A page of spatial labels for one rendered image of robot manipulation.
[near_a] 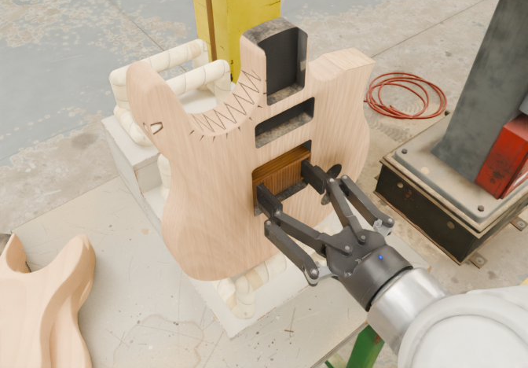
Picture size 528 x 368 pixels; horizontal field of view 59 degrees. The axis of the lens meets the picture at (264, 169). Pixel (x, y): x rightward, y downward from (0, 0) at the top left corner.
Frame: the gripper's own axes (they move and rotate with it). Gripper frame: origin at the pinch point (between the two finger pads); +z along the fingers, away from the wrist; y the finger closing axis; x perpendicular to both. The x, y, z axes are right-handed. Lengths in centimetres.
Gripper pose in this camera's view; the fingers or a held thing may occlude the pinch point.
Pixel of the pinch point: (284, 181)
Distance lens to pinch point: 64.3
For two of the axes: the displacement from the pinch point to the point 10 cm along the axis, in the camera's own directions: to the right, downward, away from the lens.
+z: -5.8, -6.0, 5.5
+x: -0.1, -6.7, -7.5
